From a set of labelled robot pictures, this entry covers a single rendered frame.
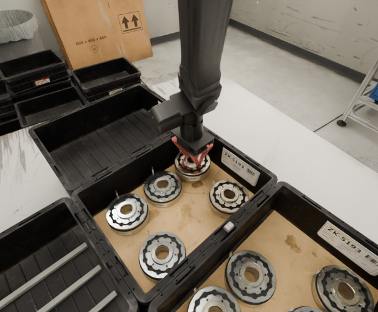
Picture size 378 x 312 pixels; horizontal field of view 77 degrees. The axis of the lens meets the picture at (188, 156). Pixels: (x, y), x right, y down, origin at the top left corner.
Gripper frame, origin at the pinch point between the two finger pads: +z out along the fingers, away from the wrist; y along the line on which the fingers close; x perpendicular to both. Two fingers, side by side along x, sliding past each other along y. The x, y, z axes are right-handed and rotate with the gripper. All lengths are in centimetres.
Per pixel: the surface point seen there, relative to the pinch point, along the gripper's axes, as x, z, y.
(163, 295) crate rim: -27.0, -4.4, 22.9
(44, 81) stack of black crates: -9, 34, -150
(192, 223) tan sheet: -11.4, 5.9, 12.6
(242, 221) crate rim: -6.4, -3.7, 22.8
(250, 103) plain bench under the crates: 57, 21, -22
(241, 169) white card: 7.4, 1.0, 11.7
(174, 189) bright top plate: -9.4, 2.8, 3.3
